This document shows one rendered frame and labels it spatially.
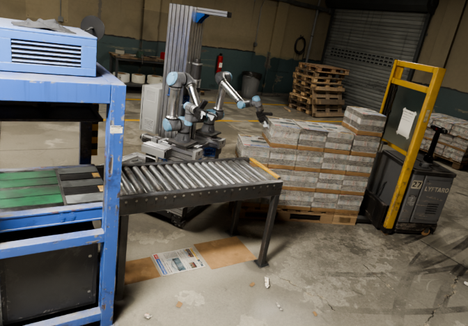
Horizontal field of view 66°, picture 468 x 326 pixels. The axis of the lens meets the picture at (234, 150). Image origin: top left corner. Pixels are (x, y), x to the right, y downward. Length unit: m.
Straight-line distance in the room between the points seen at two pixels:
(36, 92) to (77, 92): 0.17
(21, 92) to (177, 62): 1.95
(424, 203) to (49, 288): 3.69
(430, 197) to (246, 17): 7.95
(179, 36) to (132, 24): 6.23
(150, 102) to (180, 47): 0.64
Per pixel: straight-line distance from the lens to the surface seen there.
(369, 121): 3.96
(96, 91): 1.88
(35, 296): 2.49
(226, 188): 2.64
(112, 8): 9.59
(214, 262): 3.22
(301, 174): 3.85
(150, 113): 3.73
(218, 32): 10.61
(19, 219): 2.26
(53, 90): 1.86
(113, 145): 1.98
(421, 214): 4.57
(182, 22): 3.51
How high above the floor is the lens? 1.90
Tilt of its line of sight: 19 degrees down
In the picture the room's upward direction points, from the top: 9 degrees clockwise
